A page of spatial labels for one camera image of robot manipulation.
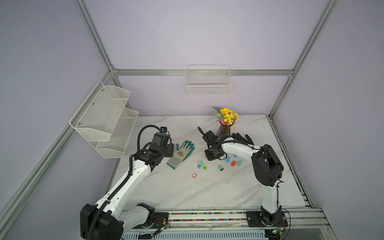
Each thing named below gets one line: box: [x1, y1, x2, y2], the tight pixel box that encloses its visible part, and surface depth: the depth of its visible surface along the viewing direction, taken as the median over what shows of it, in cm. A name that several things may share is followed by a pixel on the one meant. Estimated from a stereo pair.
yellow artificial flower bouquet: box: [212, 106, 240, 126], surface depth 90 cm
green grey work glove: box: [166, 140, 195, 170], surface depth 100 cm
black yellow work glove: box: [231, 132, 255, 145], surface depth 109 cm
